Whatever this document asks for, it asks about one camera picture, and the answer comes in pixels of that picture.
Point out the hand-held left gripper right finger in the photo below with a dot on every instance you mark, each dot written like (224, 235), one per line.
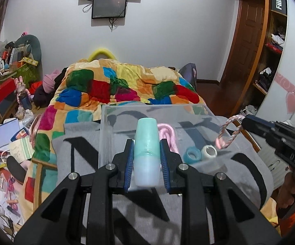
(164, 163)

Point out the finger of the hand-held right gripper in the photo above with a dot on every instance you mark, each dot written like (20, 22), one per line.
(259, 134)
(258, 121)

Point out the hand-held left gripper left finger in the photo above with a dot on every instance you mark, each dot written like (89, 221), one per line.
(129, 163)

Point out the mint green plastic bottle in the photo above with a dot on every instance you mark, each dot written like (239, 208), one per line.
(146, 153)

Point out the blue tape roll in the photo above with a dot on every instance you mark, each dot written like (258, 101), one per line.
(194, 154)

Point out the white tape roll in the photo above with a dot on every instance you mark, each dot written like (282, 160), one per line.
(210, 151)

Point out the clear plastic box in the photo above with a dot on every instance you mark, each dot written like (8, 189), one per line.
(188, 122)

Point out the person's right hand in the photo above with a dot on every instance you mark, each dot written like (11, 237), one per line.
(290, 191)

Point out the white shoes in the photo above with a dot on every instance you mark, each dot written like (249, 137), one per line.
(249, 111)

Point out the grey blanket with black letters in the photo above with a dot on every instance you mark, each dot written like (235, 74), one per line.
(86, 158)

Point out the wooden wardrobe shelves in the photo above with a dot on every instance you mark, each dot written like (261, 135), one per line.
(270, 56)

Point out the colourful patchwork blanket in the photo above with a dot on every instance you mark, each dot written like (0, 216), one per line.
(91, 89)

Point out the brown wooden door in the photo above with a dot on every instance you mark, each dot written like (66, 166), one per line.
(247, 38)

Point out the purple bag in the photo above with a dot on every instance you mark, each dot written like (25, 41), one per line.
(188, 75)

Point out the dark clothes pile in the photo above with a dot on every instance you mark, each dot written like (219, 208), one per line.
(41, 95)

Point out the pink knitted hat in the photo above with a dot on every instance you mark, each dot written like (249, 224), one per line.
(49, 81)

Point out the yellow curved pillow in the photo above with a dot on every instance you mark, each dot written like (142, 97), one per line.
(102, 51)

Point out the black printed box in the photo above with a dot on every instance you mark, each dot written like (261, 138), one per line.
(279, 3)

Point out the pink bunny figurine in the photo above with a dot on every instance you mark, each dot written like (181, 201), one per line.
(22, 91)

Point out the pile of papers and photos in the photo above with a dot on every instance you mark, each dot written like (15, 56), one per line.
(2, 199)

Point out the green patterned box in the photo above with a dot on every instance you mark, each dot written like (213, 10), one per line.
(27, 74)

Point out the red box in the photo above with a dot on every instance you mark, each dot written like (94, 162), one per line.
(2, 91)

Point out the grey-green curved pillow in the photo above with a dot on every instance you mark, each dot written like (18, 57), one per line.
(32, 42)

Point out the small wall-mounted monitor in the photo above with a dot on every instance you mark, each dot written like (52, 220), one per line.
(109, 7)

